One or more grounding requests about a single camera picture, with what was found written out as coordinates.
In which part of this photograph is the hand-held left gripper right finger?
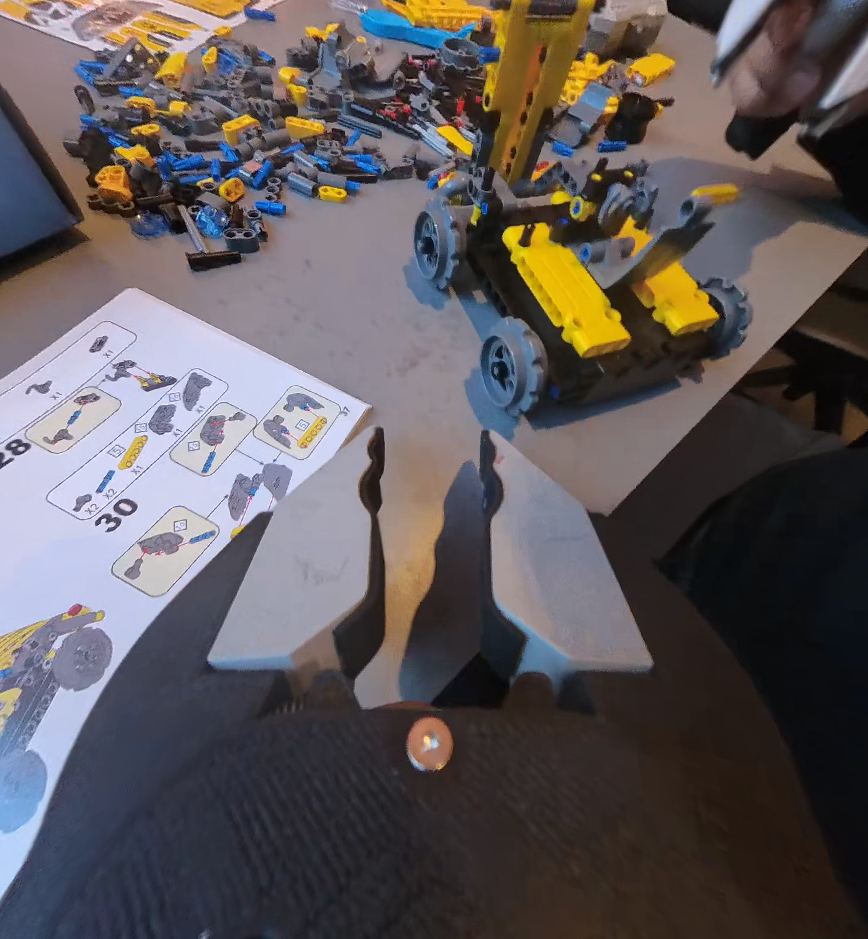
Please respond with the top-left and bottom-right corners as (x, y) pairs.
(479, 429), (655, 709)

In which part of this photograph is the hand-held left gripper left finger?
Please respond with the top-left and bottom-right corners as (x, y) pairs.
(205, 427), (387, 689)

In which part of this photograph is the yellow black toy vehicle model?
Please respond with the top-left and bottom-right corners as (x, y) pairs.
(412, 0), (754, 419)

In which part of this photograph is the pile of small building pieces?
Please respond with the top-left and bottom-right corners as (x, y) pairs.
(63, 18), (677, 272)

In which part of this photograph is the grey desk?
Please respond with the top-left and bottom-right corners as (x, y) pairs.
(0, 0), (868, 691)

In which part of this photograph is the person's right hand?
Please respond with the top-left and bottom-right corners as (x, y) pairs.
(733, 6), (825, 120)

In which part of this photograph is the grey battery box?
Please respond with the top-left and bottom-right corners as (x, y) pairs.
(595, 0), (669, 56)

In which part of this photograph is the black toy wheel rim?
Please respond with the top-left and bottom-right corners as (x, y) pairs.
(606, 91), (666, 144)

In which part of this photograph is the white instruction booklet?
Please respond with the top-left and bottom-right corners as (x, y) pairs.
(0, 288), (372, 867)

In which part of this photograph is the person's body in dark clothes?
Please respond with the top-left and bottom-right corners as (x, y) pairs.
(661, 95), (868, 939)

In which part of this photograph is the dark grey toothed wheel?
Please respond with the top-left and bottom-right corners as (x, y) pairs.
(440, 37), (490, 74)

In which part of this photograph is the light blue brick separator tool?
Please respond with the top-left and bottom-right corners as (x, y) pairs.
(360, 7), (479, 48)

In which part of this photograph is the dark blue cardboard kit box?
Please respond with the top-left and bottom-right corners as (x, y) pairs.
(0, 47), (84, 276)

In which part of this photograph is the yellow grey sticker sheet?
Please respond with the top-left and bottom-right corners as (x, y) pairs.
(0, 0), (288, 52)

